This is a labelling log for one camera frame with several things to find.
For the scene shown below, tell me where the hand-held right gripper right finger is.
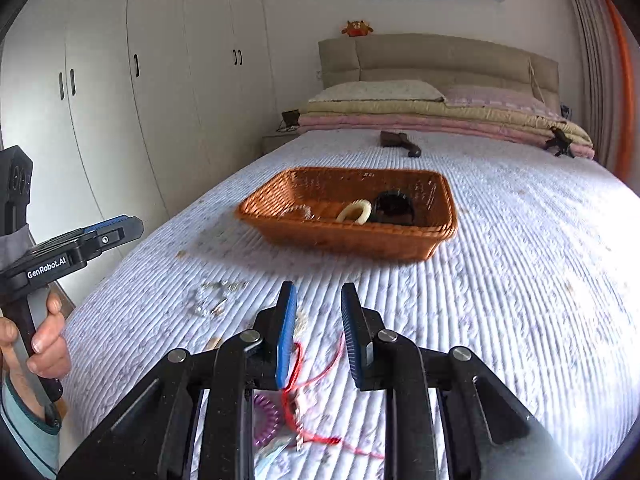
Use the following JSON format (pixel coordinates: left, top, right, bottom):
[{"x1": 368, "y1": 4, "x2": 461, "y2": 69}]
[{"x1": 341, "y1": 282, "x2": 584, "y2": 480}]

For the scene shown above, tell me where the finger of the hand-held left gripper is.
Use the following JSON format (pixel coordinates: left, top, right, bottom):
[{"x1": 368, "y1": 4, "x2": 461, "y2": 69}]
[
  {"x1": 88, "y1": 217, "x2": 145, "y2": 264},
  {"x1": 82, "y1": 215, "x2": 132, "y2": 235}
]

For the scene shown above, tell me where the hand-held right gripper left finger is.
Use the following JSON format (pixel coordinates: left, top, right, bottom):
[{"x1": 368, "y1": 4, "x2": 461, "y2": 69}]
[{"x1": 60, "y1": 281, "x2": 298, "y2": 480}]

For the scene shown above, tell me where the red string bracelet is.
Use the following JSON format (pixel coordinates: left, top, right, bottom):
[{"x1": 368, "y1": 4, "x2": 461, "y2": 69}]
[{"x1": 279, "y1": 332, "x2": 386, "y2": 461}]

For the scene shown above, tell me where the purple spiral hair tie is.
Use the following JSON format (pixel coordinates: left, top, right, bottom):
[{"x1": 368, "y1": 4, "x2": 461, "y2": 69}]
[{"x1": 252, "y1": 394, "x2": 281, "y2": 448}]

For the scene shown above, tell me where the brown wicker basket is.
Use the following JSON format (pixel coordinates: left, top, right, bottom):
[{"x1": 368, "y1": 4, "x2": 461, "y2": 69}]
[{"x1": 236, "y1": 166, "x2": 459, "y2": 262}]

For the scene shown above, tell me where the clear plastic packet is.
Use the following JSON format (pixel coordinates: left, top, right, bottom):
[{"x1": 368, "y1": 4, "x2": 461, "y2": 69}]
[{"x1": 252, "y1": 430, "x2": 302, "y2": 467}]

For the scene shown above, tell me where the cream hair tie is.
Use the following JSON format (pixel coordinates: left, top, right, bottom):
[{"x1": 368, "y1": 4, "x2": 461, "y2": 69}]
[{"x1": 336, "y1": 199, "x2": 373, "y2": 224}]

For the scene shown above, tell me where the black scrunchie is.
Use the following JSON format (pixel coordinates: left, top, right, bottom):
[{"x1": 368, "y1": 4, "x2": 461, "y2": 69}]
[{"x1": 372, "y1": 191, "x2": 417, "y2": 226}]

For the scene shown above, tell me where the person's left forearm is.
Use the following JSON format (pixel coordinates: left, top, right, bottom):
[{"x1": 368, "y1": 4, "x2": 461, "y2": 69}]
[{"x1": 0, "y1": 374, "x2": 62, "y2": 480}]

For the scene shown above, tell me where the person's left hand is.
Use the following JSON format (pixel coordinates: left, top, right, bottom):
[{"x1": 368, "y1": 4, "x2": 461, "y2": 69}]
[{"x1": 0, "y1": 292, "x2": 71, "y2": 418}]

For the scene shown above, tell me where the white wardrobe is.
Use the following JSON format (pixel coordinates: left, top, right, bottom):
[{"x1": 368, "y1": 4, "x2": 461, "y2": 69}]
[{"x1": 0, "y1": 0, "x2": 282, "y2": 261}]

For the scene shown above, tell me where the white quilted bedspread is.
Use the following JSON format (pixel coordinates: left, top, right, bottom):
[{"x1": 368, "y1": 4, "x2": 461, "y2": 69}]
[{"x1": 60, "y1": 130, "x2": 640, "y2": 480}]

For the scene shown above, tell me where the beige nightstand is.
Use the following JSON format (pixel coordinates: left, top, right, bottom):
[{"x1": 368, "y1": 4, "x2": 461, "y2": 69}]
[{"x1": 261, "y1": 130, "x2": 302, "y2": 159}]

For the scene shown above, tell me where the brown wooden hairbrush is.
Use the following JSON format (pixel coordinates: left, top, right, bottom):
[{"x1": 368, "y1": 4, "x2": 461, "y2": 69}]
[{"x1": 380, "y1": 130, "x2": 423, "y2": 158}]

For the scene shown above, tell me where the folded pink quilt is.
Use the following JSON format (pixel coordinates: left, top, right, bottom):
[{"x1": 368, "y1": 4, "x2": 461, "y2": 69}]
[{"x1": 297, "y1": 113, "x2": 596, "y2": 160}]

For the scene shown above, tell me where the folded beige quilt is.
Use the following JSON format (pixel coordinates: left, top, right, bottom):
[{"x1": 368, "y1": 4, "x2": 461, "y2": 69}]
[{"x1": 299, "y1": 99, "x2": 592, "y2": 144}]

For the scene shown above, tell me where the white floral pillow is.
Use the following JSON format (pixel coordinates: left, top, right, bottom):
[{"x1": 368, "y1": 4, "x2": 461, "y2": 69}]
[{"x1": 308, "y1": 80, "x2": 446, "y2": 104}]

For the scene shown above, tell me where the pink pillow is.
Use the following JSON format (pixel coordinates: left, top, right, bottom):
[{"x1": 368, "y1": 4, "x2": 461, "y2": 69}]
[{"x1": 440, "y1": 85, "x2": 555, "y2": 112}]

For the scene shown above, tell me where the small black toy figure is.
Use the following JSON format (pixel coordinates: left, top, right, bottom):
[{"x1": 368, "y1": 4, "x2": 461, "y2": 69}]
[{"x1": 544, "y1": 127, "x2": 574, "y2": 158}]

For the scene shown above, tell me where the beige padded headboard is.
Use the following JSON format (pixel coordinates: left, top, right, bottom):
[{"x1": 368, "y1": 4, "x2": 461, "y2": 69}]
[{"x1": 318, "y1": 33, "x2": 560, "y2": 111}]

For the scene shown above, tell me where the orange curtain strip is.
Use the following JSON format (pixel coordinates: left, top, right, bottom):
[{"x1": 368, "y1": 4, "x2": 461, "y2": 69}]
[{"x1": 600, "y1": 0, "x2": 637, "y2": 182}]

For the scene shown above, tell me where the grey curtain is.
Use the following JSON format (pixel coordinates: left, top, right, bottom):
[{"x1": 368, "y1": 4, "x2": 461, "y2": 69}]
[{"x1": 554, "y1": 0, "x2": 621, "y2": 161}]

